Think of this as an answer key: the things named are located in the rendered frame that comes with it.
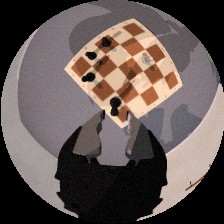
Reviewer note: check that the brown and cream chessboard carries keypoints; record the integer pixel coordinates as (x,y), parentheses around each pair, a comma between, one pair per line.
(119,70)

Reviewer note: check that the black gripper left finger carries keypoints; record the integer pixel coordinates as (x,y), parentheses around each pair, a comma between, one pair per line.
(82,145)

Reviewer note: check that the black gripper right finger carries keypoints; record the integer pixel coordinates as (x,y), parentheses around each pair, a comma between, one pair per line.
(144,148)

